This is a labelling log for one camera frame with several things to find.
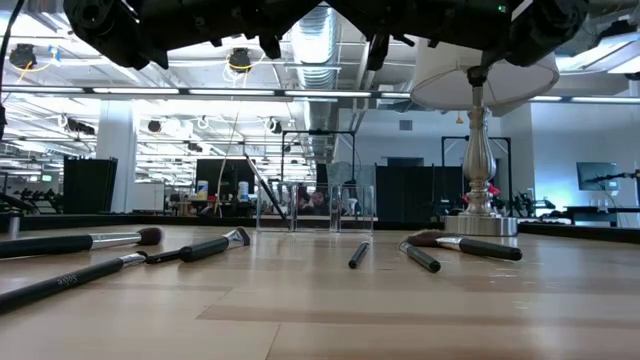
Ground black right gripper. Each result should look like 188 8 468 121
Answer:
324 0 509 70

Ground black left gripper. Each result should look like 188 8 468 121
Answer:
149 0 324 69

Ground thin black makeup brush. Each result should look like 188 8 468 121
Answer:
398 240 442 274
243 153 292 230
347 240 372 270
144 248 182 265

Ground flat-head black makeup brush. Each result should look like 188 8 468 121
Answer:
178 226 252 264

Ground large brown-bristle powder brush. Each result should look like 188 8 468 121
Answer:
405 229 524 263

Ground dark-bristle powder brush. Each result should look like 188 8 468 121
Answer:
0 226 164 260

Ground long black printed-handle brush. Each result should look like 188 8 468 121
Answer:
0 250 149 315

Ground black ceiling device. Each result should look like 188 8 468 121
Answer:
8 43 37 70
228 47 253 72

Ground black monitor screens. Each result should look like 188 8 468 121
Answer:
195 158 257 204

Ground black partition panel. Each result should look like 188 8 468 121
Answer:
375 164 464 222

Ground person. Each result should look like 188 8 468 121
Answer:
298 188 329 217

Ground silver table lamp white shade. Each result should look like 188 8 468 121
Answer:
409 37 561 237

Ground clear acrylic brush organizer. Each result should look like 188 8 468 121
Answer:
255 182 375 235

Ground black cabinet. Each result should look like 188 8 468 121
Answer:
62 156 119 215

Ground black desk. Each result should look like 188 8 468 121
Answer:
563 204 640 227

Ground silver ventilation duct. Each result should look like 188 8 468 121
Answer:
288 2 342 164

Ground black metal frame stand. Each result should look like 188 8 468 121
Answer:
279 128 358 191
439 135 513 211

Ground thin black hanging cable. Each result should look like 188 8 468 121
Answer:
0 0 26 66

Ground wall-mounted monitor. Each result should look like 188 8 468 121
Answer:
575 161 620 192

